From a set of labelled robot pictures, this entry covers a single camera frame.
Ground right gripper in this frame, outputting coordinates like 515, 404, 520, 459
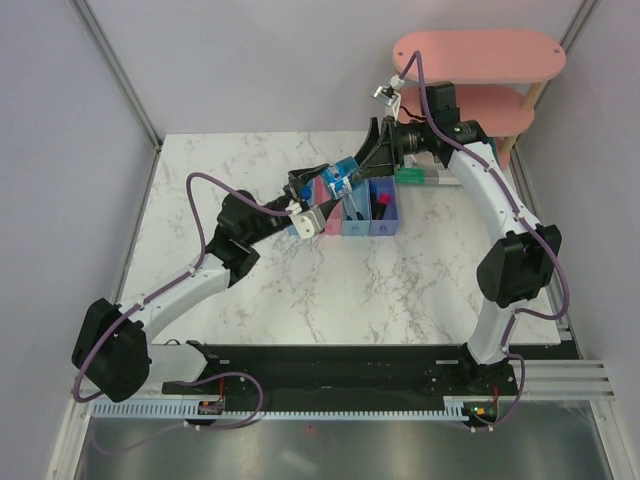
345, 116, 432, 183

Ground blue white eraser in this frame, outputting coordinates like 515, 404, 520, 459
299, 186, 313, 200

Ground pink drawer bin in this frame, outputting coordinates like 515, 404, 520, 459
314, 178, 342, 235

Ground blue round tape dispenser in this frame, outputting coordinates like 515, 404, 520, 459
321, 157, 361, 199

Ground blue white pen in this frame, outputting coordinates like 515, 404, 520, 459
346, 194, 359, 218

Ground pink black highlighter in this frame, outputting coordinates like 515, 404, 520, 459
372, 193, 391, 220

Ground purple drawer bin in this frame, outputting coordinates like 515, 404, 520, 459
369, 177, 399, 236

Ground light blue drawer bin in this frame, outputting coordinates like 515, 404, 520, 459
287, 180, 314, 238

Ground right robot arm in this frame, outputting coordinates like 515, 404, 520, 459
351, 82, 561, 394

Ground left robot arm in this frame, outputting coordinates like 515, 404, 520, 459
72, 164, 353, 403

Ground green book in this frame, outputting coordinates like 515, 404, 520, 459
394, 139, 501, 186

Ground pink three-tier shelf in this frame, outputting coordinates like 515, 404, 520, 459
392, 29, 566, 168

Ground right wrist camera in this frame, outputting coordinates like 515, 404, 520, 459
372, 85, 401, 120

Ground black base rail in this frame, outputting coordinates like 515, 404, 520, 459
149, 342, 584, 401

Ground aluminium frame rail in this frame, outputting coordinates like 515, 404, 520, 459
69, 357, 619, 401

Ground white cable duct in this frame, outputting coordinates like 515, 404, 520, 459
90, 397, 497, 421

